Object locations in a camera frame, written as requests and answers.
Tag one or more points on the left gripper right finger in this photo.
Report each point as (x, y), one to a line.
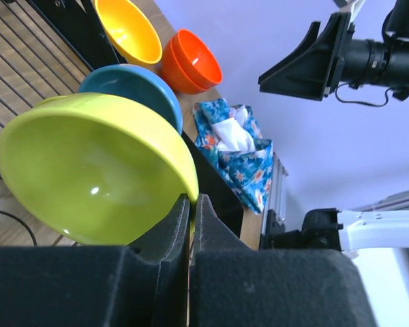
(233, 285)

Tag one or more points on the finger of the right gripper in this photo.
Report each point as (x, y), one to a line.
(305, 65)
(313, 92)

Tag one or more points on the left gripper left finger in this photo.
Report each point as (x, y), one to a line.
(140, 284)

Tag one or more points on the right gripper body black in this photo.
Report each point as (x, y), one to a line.
(345, 30)

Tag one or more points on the lime green plain bowl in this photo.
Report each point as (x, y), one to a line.
(99, 169)

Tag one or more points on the blue ceramic bowl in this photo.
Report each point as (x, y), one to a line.
(138, 84)

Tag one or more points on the black wire dish rack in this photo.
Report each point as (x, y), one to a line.
(36, 63)

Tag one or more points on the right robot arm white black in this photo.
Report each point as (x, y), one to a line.
(342, 155)

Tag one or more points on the blue floral cloth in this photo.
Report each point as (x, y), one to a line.
(231, 140)

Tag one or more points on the red orange bowl stack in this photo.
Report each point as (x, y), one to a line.
(188, 65)

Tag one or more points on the yellow orange bowl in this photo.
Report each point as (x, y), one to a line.
(129, 31)

